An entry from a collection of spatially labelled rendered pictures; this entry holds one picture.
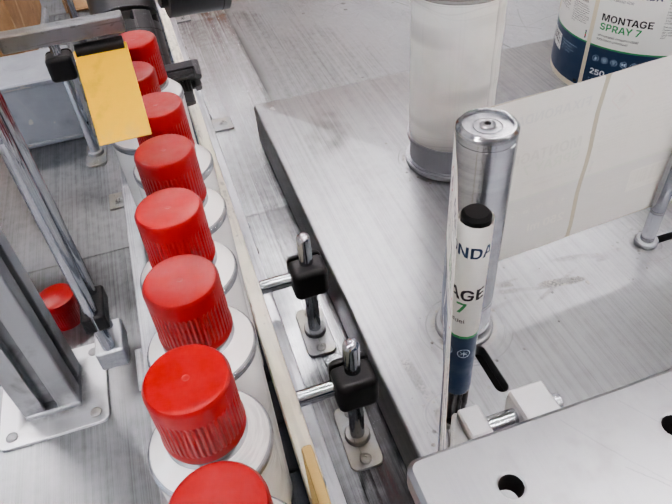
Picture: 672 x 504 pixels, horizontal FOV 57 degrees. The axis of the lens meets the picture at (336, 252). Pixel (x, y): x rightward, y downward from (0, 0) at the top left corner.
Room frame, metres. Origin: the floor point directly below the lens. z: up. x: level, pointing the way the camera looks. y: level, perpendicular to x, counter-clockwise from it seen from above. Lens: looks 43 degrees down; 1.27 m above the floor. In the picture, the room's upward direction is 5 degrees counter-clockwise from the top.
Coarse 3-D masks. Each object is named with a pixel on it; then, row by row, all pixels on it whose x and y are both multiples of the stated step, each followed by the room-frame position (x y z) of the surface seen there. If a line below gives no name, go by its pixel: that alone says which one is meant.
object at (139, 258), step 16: (128, 192) 0.42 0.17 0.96; (128, 208) 0.40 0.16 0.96; (128, 224) 0.38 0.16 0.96; (128, 240) 0.36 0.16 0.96; (144, 256) 0.34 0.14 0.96; (144, 304) 0.29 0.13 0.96; (144, 320) 0.28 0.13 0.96; (144, 336) 0.26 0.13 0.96; (144, 352) 0.25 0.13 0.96; (144, 368) 0.24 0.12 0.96; (160, 496) 0.15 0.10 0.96
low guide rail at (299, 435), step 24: (168, 24) 0.88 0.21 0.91; (192, 120) 0.62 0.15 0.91; (216, 168) 0.51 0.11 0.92; (240, 240) 0.40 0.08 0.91; (240, 264) 0.37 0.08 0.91; (264, 312) 0.31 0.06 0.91; (264, 336) 0.29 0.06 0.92; (288, 384) 0.25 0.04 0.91; (288, 408) 0.23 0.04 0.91; (288, 432) 0.22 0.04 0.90
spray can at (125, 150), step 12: (144, 72) 0.38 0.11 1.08; (144, 84) 0.37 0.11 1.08; (156, 84) 0.38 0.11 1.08; (120, 144) 0.37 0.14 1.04; (132, 144) 0.36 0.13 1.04; (120, 156) 0.37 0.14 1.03; (132, 156) 0.36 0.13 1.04; (132, 168) 0.36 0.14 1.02; (132, 180) 0.36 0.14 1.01; (132, 192) 0.37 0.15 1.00
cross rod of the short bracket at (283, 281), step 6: (276, 276) 0.36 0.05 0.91; (282, 276) 0.36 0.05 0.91; (288, 276) 0.36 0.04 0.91; (264, 282) 0.35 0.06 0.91; (270, 282) 0.35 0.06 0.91; (276, 282) 0.35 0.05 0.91; (282, 282) 0.35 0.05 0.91; (288, 282) 0.35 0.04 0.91; (264, 288) 0.35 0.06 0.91; (270, 288) 0.35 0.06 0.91; (276, 288) 0.35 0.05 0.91; (282, 288) 0.35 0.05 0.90
